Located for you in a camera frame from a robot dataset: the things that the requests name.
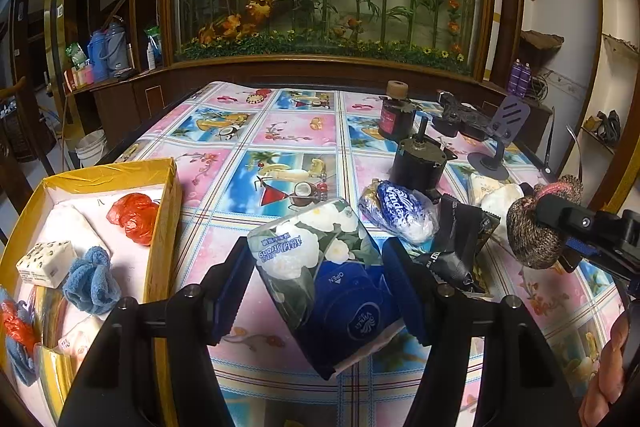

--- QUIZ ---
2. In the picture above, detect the black phone stand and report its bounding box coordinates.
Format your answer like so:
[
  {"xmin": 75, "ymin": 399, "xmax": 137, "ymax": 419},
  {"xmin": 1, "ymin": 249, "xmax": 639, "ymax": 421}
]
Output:
[{"xmin": 467, "ymin": 95, "xmax": 532, "ymax": 173}]

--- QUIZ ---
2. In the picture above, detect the white soft packet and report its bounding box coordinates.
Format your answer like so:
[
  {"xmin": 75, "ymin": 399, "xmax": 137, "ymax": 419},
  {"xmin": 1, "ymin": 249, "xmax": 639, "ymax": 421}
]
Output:
[{"xmin": 42, "ymin": 204, "xmax": 109, "ymax": 258}]

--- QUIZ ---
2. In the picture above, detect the green packet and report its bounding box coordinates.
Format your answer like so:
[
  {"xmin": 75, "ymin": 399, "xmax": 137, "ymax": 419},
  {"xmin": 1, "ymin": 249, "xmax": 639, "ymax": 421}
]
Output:
[{"xmin": 64, "ymin": 42, "xmax": 86, "ymax": 73}]

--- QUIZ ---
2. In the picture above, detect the printed tablecloth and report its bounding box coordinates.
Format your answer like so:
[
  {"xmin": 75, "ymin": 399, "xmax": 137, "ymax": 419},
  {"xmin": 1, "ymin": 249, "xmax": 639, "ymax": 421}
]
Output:
[{"xmin": 40, "ymin": 80, "xmax": 632, "ymax": 427}]

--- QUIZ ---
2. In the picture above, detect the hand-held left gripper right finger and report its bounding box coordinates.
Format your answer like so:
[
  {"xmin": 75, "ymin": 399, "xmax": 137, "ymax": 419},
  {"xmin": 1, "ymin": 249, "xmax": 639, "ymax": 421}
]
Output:
[{"xmin": 382, "ymin": 237, "xmax": 583, "ymax": 427}]

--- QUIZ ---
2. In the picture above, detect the brown knit ball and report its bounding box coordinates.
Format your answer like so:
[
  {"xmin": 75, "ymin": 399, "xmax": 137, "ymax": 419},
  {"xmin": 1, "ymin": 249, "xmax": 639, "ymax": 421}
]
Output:
[{"xmin": 505, "ymin": 175, "xmax": 585, "ymax": 271}]

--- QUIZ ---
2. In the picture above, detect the black foil packet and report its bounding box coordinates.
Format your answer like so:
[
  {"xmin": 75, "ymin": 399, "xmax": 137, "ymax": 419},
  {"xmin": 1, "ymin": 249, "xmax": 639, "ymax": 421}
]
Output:
[{"xmin": 417, "ymin": 194, "xmax": 501, "ymax": 296}]

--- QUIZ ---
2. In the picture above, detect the red plastic bag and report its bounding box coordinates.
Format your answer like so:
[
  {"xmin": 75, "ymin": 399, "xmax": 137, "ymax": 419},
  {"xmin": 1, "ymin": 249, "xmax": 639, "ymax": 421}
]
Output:
[
  {"xmin": 105, "ymin": 193, "xmax": 161, "ymax": 248},
  {"xmin": 0, "ymin": 299, "xmax": 39, "ymax": 358}
]

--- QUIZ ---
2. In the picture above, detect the pair of dark shoes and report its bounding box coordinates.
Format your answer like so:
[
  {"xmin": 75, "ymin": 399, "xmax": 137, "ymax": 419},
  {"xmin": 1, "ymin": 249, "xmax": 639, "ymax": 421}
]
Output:
[{"xmin": 582, "ymin": 109, "xmax": 622, "ymax": 143}]

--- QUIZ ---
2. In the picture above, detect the pink rose tissue pack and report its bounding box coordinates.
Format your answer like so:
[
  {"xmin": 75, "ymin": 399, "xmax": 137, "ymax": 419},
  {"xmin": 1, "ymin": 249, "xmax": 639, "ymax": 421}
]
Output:
[{"xmin": 57, "ymin": 317, "xmax": 104, "ymax": 371}]

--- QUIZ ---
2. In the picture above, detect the yellow cardboard box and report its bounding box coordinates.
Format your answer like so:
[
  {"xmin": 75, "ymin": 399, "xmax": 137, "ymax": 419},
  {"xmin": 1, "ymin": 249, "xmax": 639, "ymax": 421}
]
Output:
[{"xmin": 0, "ymin": 157, "xmax": 182, "ymax": 427}]

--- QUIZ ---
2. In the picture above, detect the person's right hand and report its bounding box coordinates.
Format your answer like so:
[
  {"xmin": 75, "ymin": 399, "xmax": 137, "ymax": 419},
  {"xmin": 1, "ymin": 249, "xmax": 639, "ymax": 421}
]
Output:
[{"xmin": 579, "ymin": 314, "xmax": 637, "ymax": 427}]

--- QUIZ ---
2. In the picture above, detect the blue white-flower tissue pack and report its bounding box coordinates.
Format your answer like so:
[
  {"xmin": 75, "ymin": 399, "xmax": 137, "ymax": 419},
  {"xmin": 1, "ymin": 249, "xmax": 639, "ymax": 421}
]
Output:
[{"xmin": 247, "ymin": 198, "xmax": 406, "ymax": 381}]

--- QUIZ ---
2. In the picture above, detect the geared motor with shaft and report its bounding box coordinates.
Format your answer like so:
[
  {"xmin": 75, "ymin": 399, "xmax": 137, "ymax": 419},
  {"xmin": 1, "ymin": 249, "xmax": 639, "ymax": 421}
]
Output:
[{"xmin": 389, "ymin": 115, "xmax": 459, "ymax": 188}]

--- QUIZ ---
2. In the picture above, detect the pink container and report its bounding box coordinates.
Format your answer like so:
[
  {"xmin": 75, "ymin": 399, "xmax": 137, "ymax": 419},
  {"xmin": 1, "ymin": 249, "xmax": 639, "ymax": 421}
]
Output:
[{"xmin": 72, "ymin": 64, "xmax": 96, "ymax": 88}]

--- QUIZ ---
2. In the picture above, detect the gold foil packet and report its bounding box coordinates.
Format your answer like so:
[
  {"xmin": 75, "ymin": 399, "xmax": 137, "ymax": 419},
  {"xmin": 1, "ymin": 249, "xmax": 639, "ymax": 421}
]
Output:
[{"xmin": 358, "ymin": 184, "xmax": 389, "ymax": 228}]

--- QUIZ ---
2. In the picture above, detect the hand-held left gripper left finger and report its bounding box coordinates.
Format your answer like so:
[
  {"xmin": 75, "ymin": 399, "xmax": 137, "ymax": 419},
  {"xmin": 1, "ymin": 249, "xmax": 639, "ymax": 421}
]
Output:
[{"xmin": 57, "ymin": 249, "xmax": 257, "ymax": 427}]

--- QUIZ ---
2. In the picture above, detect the black motor with wooden spool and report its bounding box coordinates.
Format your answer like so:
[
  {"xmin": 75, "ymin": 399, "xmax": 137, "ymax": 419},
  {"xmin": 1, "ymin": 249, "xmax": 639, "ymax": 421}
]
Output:
[{"xmin": 378, "ymin": 80, "xmax": 417, "ymax": 143}]

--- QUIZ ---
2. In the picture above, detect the blue cloth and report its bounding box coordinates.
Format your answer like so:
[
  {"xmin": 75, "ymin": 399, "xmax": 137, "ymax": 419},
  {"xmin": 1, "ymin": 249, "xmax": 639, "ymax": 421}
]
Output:
[
  {"xmin": 62, "ymin": 245, "xmax": 122, "ymax": 316},
  {"xmin": 0, "ymin": 287, "xmax": 42, "ymax": 386}
]

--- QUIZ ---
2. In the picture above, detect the blue thermos jug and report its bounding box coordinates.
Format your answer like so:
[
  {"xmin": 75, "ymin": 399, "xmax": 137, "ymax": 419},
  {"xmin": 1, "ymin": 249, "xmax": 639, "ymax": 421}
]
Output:
[{"xmin": 87, "ymin": 29, "xmax": 111, "ymax": 83}]

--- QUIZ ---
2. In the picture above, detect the white plastic bucket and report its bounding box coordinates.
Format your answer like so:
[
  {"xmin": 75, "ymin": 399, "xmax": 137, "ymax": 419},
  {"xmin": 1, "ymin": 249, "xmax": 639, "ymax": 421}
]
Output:
[{"xmin": 74, "ymin": 129, "xmax": 107, "ymax": 168}]

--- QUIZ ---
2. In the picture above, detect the wooden glass-door cabinet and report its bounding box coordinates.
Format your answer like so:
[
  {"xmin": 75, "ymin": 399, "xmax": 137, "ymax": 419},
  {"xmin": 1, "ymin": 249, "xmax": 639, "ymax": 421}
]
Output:
[{"xmin": 10, "ymin": 0, "xmax": 132, "ymax": 142}]

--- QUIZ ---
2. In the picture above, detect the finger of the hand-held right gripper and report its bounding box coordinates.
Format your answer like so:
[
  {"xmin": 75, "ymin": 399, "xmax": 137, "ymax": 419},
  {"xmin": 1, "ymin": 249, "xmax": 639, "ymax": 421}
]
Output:
[
  {"xmin": 535, "ymin": 194, "xmax": 599, "ymax": 236},
  {"xmin": 560, "ymin": 239, "xmax": 602, "ymax": 271}
]

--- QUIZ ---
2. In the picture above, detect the dotted white tissue pack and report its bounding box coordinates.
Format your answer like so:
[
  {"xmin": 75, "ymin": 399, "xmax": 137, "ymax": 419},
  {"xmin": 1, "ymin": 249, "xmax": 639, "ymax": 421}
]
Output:
[{"xmin": 15, "ymin": 240, "xmax": 77, "ymax": 289}]

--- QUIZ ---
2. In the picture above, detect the grey-blue thermos jug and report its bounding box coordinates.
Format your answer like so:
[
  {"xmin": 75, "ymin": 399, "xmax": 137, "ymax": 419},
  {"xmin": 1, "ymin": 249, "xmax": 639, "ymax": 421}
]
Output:
[{"xmin": 104, "ymin": 20, "xmax": 134, "ymax": 76}]

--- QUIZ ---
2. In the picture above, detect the brown wood slab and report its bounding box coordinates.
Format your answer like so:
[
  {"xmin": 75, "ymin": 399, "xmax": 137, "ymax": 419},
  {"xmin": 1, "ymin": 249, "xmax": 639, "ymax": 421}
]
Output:
[{"xmin": 519, "ymin": 30, "xmax": 564, "ymax": 64}]

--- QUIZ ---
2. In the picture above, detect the blue white plastic bag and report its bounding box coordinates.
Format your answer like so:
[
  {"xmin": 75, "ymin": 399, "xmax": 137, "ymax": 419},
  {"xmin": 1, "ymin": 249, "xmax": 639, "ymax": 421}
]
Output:
[{"xmin": 375, "ymin": 179, "xmax": 441, "ymax": 244}]

